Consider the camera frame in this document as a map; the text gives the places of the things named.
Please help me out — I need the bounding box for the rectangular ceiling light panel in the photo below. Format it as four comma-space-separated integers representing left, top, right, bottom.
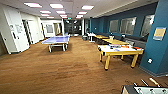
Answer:
81, 4, 95, 11
23, 2, 43, 9
76, 11, 89, 16
56, 10, 68, 15
49, 3, 65, 10
39, 10, 52, 15

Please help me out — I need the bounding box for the interior glass window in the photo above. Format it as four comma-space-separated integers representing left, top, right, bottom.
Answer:
108, 18, 120, 34
119, 16, 137, 36
140, 14, 156, 38

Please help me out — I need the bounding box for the white activity table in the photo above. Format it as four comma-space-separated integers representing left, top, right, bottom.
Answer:
97, 43, 145, 71

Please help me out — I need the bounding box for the white square table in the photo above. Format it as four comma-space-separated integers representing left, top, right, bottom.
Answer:
86, 31, 98, 43

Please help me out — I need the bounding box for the foosball gaming table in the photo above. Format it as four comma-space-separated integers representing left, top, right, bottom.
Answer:
121, 76, 168, 94

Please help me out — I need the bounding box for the blue ping pong table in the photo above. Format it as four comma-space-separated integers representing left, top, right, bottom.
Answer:
41, 34, 71, 54

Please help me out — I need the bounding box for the small yellow wall poster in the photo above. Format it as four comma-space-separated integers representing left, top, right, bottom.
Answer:
152, 26, 167, 42

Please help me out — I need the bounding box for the white wall outlet plate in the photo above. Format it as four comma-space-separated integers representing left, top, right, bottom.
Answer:
147, 57, 154, 65

